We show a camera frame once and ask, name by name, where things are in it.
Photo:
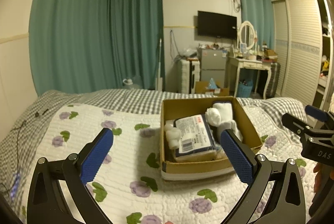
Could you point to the white upright mop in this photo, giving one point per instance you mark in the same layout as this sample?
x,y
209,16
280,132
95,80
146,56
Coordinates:
x,y
158,80

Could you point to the white floral quilt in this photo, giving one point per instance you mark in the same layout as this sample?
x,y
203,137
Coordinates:
x,y
278,144

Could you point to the large teal curtain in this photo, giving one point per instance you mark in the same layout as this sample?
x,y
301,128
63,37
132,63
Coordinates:
x,y
81,46

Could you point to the white fluffy cotton wad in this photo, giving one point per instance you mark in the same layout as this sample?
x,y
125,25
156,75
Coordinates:
x,y
213,117

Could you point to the white louvered wardrobe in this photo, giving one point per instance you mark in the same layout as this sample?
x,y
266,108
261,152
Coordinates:
x,y
304,45

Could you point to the clear water jug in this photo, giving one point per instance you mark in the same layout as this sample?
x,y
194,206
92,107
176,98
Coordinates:
x,y
132,83

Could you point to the blue laundry basket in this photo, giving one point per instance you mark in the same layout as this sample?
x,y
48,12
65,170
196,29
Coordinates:
x,y
244,88

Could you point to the grey checked bed sheet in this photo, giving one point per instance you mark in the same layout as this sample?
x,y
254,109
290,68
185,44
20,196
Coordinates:
x,y
117,98

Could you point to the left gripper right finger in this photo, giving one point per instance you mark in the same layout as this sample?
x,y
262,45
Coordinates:
x,y
286,203

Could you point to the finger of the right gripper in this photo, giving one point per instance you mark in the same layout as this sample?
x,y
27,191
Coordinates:
x,y
296,125
315,112

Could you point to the narrow teal curtain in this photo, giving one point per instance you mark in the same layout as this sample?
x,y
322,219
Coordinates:
x,y
260,14

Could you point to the black wall television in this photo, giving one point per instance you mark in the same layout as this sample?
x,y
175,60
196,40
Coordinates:
x,y
216,25

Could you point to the open cardboard box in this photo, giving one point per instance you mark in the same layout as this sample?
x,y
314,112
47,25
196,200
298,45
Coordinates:
x,y
180,108

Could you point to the white oval vanity mirror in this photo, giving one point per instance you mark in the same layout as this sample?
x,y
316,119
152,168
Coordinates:
x,y
246,35

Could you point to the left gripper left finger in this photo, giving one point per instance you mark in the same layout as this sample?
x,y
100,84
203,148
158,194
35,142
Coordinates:
x,y
46,201

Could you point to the silver mini fridge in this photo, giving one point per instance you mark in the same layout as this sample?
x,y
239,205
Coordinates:
x,y
212,65

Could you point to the white rolled socks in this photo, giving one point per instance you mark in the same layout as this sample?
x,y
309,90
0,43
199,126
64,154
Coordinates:
x,y
227,121

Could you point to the dark striped suitcase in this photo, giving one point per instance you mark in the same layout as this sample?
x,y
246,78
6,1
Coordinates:
x,y
273,83

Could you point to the white suitcase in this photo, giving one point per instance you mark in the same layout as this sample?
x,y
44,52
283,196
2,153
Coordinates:
x,y
188,75

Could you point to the cardboard box on floor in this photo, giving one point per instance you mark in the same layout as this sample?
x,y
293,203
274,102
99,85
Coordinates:
x,y
202,87

